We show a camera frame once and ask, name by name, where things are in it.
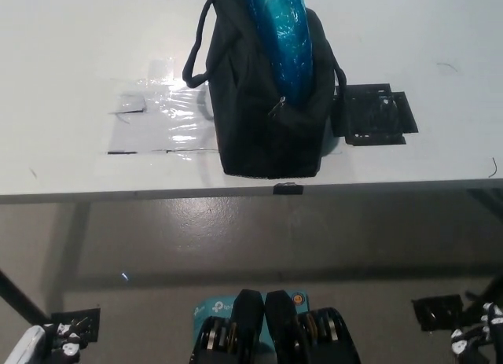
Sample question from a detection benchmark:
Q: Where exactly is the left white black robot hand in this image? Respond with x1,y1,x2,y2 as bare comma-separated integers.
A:
7,320,84,364

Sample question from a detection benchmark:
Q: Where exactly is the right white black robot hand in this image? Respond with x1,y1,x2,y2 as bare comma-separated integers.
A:
450,300,503,359

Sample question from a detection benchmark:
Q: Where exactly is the blue stack of plates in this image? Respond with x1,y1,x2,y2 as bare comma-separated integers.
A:
245,0,315,106

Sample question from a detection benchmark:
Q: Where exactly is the black table leg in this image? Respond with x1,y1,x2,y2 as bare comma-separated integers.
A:
0,267,53,326

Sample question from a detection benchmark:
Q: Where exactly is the black floor tape square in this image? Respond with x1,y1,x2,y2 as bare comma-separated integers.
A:
50,307,101,342
411,293,469,333

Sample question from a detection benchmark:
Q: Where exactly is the teal tp-link box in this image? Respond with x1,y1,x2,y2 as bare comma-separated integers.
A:
193,288,312,345

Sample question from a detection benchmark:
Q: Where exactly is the small black tape piece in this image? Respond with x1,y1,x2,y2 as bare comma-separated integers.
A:
273,182,306,195

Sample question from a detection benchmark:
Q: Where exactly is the grey tape patch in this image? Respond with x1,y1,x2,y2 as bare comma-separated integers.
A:
108,90,147,114

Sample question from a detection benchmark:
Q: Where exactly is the clear plastic sheet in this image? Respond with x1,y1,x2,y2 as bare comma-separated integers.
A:
105,57,219,156

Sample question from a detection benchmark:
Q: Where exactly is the black fabric bag with handles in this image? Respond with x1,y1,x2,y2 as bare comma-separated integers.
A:
182,0,349,180

